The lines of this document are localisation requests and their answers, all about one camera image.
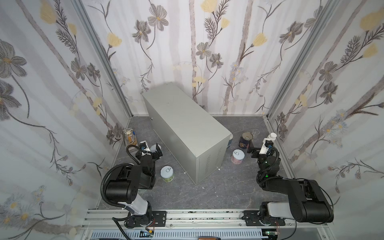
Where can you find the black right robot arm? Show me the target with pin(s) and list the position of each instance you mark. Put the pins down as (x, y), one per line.
(307, 202)

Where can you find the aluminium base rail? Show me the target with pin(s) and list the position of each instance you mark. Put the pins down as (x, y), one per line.
(221, 224)

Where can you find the blue label tall can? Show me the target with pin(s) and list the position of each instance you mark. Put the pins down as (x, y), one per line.
(230, 141)

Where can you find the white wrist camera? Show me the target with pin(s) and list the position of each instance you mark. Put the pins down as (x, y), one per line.
(267, 143)
(145, 147)

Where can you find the dark navy tall can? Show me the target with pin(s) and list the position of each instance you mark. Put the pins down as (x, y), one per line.
(245, 140)

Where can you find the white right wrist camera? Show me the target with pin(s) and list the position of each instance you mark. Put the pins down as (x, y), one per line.
(267, 143)

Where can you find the grey metal cabinet counter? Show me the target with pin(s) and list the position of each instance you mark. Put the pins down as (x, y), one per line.
(195, 138)

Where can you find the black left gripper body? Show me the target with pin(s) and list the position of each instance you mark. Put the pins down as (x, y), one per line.
(151, 151)

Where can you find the pink label can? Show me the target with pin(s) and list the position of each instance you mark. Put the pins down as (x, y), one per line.
(237, 156)

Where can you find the green label flat can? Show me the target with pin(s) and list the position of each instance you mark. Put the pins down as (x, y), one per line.
(167, 174)

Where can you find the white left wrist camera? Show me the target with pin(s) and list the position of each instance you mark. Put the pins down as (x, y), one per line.
(145, 147)

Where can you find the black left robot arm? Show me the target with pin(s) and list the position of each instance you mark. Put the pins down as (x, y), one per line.
(121, 184)

